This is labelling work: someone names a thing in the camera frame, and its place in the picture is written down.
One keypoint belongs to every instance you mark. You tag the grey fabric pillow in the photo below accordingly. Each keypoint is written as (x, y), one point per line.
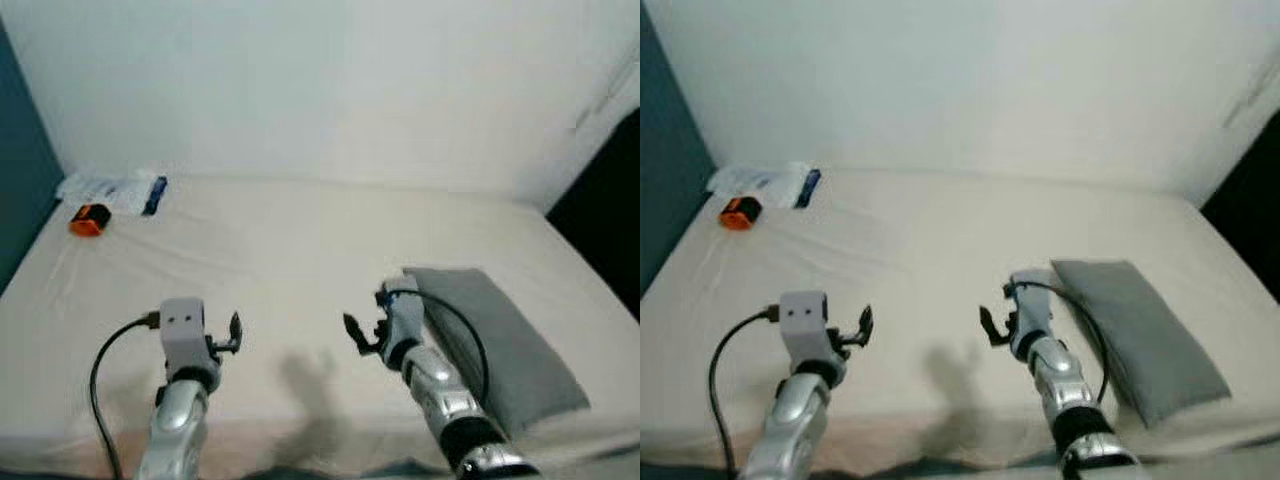
(1140, 340)
(500, 350)

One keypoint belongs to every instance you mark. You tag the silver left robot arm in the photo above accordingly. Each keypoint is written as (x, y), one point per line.
(795, 420)
(175, 430)

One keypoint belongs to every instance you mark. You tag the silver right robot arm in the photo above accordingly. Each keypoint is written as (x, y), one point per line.
(445, 395)
(1065, 385)

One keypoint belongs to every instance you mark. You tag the white sheeted bed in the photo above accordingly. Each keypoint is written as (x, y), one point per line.
(290, 260)
(900, 250)

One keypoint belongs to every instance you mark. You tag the thin grey hanging wand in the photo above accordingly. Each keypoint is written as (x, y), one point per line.
(1250, 100)
(605, 95)

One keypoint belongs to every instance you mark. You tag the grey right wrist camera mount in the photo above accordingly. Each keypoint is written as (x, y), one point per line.
(405, 312)
(1034, 305)

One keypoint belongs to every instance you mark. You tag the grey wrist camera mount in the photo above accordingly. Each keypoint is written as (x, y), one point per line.
(405, 312)
(803, 322)
(1034, 305)
(182, 330)

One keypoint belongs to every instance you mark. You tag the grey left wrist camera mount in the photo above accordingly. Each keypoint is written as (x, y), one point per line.
(182, 330)
(803, 322)

